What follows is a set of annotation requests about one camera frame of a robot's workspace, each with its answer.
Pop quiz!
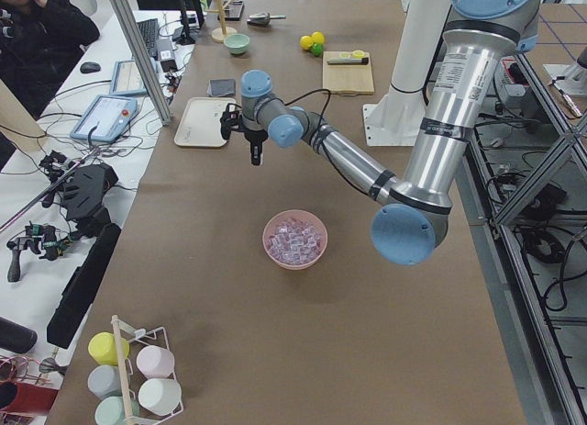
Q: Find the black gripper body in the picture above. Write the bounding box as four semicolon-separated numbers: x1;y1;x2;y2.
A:
219;103;268;145

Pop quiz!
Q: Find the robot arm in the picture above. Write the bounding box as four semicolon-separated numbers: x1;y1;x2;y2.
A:
220;0;540;265

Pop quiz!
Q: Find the wooden cup stand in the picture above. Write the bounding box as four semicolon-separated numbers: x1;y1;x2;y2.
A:
208;0;237;44

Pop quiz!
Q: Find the clear ice cubes pile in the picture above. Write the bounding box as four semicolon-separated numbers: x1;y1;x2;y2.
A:
264;218;325;266

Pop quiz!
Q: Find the steel ice scoop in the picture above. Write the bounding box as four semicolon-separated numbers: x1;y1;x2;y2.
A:
247;12;287;28

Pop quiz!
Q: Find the pink cup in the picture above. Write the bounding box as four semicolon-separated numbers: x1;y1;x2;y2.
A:
136;345;175;379

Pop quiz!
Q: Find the yellow cup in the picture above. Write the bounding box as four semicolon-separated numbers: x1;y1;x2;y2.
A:
87;332;117;366

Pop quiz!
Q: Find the white cup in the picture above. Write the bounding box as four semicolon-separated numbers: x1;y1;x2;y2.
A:
138;378;182;416

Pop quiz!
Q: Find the grey blue cup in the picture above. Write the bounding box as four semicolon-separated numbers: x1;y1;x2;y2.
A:
87;365;122;400

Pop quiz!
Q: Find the mint cup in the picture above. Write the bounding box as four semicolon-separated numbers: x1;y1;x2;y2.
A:
94;397;126;425

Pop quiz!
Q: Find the cream rabbit serving tray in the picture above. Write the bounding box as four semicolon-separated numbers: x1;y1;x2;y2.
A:
174;97;235;148

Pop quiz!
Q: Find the grey folded cloth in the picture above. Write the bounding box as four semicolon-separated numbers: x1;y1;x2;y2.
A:
206;79;236;97

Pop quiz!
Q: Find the mint green bowl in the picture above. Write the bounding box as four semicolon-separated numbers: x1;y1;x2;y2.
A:
223;33;250;56

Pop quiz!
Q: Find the pink bowl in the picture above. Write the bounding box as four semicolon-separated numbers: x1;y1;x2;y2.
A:
262;209;328;271

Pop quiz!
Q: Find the wooden cutting board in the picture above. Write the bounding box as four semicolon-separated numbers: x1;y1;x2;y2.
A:
322;51;375;95

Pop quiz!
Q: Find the blue teach pendant far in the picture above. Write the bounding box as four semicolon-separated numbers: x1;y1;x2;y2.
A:
109;60;148;96

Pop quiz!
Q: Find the blue teach pendant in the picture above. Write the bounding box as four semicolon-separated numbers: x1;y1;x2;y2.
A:
109;60;148;96
70;95;138;143

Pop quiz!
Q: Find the yellow lemon lower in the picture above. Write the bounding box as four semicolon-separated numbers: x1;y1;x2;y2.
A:
299;35;314;51

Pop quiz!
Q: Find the yellow lemon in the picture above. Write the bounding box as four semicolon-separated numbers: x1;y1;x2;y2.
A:
311;31;326;45
299;35;314;51

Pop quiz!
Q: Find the green lime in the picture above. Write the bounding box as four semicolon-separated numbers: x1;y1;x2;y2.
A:
310;43;324;57

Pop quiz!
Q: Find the blue teach pendant near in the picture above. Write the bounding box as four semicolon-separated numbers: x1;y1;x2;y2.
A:
70;95;138;143

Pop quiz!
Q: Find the yellow lemon upper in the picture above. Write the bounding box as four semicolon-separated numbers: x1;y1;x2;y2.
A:
311;31;326;45

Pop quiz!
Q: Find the black laptop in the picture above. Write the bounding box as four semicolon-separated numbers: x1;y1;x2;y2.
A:
137;18;159;59

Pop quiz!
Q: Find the seated person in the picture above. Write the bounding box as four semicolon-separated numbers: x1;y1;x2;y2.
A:
0;0;101;121

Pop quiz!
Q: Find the black camera cable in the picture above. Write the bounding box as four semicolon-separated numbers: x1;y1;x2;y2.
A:
283;88;333;123

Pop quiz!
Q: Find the steel handled knife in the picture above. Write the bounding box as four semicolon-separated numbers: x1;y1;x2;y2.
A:
327;57;370;65

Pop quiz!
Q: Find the aluminium frame post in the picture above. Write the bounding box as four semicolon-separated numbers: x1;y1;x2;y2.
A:
109;0;172;126

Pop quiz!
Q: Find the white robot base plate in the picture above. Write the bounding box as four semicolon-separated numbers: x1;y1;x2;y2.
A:
362;100;425;147

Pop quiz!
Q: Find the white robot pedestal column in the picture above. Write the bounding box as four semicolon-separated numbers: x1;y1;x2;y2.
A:
390;0;451;95

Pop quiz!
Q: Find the white wire cup rack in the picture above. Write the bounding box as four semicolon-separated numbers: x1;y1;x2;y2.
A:
111;315;184;424

